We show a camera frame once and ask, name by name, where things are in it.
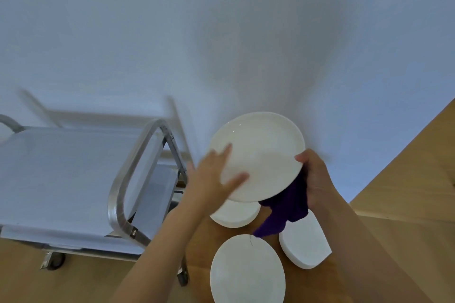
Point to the person's left hand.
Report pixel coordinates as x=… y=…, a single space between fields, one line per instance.
x=206 y=185

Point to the person's right hand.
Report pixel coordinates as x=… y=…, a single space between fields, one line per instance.
x=320 y=182

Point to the purple cleaning cloth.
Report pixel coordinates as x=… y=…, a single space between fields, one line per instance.
x=288 y=207

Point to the stack of white round plates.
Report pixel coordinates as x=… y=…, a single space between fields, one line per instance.
x=234 y=215

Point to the stack of white rectangular plates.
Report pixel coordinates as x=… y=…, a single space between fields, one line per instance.
x=302 y=242

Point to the white round dinner plate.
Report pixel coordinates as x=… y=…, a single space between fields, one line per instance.
x=245 y=270
x=263 y=150

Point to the steel three-tier cart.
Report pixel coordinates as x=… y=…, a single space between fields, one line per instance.
x=53 y=178

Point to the person's left forearm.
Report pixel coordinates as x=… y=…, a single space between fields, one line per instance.
x=160 y=260

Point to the person's right forearm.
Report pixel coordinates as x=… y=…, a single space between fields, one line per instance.
x=366 y=260

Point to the round wooden side table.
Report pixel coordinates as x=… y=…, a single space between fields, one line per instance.
x=199 y=253

